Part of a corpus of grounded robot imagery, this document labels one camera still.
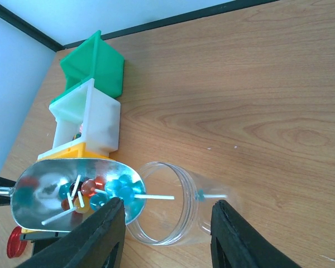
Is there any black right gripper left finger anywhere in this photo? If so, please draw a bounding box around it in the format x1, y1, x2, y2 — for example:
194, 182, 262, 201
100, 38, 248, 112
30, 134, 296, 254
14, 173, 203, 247
18, 198, 126, 267

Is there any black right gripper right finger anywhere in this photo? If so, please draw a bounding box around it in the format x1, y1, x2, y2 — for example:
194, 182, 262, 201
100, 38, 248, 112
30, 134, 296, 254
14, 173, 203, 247
210, 200, 299, 268

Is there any silver metal scoop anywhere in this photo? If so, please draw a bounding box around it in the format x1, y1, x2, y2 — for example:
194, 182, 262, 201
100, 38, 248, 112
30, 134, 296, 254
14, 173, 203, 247
10, 158, 146, 232

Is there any clear plastic jar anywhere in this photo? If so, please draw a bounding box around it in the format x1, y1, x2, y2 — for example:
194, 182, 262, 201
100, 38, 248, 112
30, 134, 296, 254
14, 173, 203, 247
127, 161, 243, 246

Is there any red jar lid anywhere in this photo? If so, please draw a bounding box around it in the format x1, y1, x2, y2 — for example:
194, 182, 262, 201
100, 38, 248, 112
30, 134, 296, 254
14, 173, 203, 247
6, 226, 27, 259

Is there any black candy bin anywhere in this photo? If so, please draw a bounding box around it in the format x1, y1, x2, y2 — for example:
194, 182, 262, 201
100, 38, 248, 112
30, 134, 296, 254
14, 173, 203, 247
20, 231, 68, 256

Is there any yellow candy bin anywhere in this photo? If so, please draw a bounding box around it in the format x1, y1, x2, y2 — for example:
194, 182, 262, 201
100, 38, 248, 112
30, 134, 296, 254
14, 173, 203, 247
21, 142, 115, 235

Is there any white candy bin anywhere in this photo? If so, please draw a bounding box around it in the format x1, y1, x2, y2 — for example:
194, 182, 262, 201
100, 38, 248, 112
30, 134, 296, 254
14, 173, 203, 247
49, 78, 121, 155

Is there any green candy bin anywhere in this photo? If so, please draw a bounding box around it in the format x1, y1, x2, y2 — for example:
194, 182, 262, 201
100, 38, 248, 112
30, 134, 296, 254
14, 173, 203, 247
59, 30, 125, 98

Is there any black enclosure frame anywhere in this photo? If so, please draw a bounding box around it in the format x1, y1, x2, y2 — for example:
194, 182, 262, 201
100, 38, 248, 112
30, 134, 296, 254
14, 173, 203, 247
0, 1, 266, 52

